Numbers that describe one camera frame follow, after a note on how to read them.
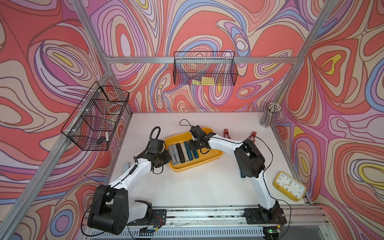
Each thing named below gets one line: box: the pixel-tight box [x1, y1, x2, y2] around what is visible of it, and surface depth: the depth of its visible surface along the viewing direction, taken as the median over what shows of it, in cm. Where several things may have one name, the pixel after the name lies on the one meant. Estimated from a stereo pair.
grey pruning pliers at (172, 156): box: [168, 145, 177, 166], surface depth 94 cm
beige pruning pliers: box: [180, 143, 189, 162], surface depth 96 cm
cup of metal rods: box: [258, 102, 281, 128], surface depth 103 cm
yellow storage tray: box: [165, 131, 224, 172], surface depth 92 cm
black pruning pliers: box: [176, 143, 186, 163], surface depth 95 cm
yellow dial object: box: [272, 171, 307, 202], surface depth 82 cm
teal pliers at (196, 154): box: [192, 149, 199, 159], surface depth 95 cm
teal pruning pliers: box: [184, 141, 193, 161], surface depth 95 cm
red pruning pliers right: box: [249, 131, 257, 143], surface depth 107 cm
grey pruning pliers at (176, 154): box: [172, 144, 181, 164], surface depth 94 cm
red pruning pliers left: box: [223, 128, 232, 140], surface depth 107 cm
